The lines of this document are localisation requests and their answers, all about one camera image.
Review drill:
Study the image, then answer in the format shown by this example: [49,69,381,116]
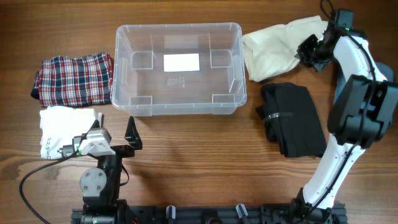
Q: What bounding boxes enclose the camera cable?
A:
[320,0,379,215]
[19,149,82,224]

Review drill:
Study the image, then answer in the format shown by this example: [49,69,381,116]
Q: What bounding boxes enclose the black folded garment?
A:
[256,83,326,158]

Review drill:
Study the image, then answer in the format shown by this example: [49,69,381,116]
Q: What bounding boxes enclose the white printed folded t-shirt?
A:
[40,106,103,160]

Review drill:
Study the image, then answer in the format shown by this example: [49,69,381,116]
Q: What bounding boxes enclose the left camera cable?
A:
[19,149,82,224]

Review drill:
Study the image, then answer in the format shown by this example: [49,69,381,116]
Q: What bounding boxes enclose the red navy plaid cloth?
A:
[30,52,113,108]

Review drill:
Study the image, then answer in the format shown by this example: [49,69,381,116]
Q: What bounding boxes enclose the clear plastic storage container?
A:
[112,22,247,116]

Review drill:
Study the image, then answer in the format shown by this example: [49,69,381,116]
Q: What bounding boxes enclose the right camera cable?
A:
[320,0,379,215]

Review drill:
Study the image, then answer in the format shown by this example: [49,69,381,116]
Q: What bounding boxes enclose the blue denim jeans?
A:
[333,61,394,106]

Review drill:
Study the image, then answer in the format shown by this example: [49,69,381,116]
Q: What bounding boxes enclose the cream cloth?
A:
[243,16,328,82]

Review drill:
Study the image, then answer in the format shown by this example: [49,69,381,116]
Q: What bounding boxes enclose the white label in container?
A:
[164,54,200,72]

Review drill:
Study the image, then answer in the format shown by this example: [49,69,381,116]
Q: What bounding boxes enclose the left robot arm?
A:
[71,116,142,224]

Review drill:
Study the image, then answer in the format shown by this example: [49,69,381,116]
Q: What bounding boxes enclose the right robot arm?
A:
[289,34,397,223]

